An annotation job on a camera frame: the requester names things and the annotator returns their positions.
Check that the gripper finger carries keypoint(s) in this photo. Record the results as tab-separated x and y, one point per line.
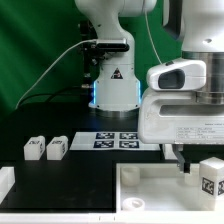
183	164

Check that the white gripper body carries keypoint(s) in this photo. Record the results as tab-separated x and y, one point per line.
176	118

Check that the white square tabletop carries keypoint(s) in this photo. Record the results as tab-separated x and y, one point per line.
156	187

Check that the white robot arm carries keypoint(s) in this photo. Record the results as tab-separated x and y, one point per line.
199	23

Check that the white tag sheet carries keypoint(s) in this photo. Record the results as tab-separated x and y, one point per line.
110	141

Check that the white left obstacle block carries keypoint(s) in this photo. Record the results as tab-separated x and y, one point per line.
7	180

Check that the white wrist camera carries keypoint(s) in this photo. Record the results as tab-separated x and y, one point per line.
177	75

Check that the black camera on base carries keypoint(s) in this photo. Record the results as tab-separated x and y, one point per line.
111	45

